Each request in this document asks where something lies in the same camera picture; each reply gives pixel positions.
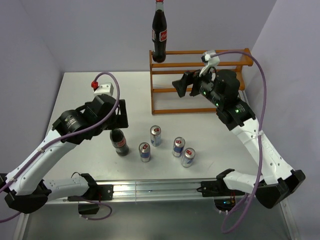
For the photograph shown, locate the orange wooden shelf rack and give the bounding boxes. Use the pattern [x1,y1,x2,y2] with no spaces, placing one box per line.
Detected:
[148,50,254,115]

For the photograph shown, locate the cola glass bottle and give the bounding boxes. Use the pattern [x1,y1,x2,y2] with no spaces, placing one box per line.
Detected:
[152,0,168,63]
[109,128,129,157]

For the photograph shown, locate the aluminium front rail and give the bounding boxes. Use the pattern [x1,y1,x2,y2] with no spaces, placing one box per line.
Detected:
[44,174,287,205]

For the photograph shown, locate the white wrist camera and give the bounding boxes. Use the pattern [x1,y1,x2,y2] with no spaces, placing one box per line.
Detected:
[91,81,114,97]
[199,50,220,77]

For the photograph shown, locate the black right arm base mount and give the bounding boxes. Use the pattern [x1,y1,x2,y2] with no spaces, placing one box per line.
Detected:
[196,180,236,211]

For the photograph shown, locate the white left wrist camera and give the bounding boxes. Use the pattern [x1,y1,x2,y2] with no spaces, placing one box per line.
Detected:
[91,81,114,97]

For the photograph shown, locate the silver blue can front-right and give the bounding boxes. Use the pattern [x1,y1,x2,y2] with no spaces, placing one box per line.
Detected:
[181,147,196,168]

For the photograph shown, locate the silver blue can rear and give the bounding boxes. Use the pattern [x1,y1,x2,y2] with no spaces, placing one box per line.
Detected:
[150,125,162,147]

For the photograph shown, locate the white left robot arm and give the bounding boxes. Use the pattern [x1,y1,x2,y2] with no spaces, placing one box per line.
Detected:
[0,94,129,214]

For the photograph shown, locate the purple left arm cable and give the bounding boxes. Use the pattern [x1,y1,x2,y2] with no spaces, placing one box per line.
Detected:
[0,72,122,223]

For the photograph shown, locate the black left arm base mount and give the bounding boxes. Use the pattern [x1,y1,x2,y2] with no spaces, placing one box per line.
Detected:
[67,184,114,216]

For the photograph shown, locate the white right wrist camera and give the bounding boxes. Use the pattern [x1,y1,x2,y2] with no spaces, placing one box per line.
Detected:
[199,50,220,77]

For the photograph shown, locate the silver blue can middle-right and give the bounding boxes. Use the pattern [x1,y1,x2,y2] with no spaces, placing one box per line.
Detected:
[172,136,186,158]

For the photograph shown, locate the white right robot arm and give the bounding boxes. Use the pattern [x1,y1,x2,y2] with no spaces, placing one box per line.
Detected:
[172,69,306,209]

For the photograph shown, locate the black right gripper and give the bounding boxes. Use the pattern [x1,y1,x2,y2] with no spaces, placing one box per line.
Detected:
[171,64,223,107]

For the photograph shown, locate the silver blue can front-left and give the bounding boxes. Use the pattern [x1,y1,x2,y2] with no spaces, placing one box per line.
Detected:
[138,142,151,162]

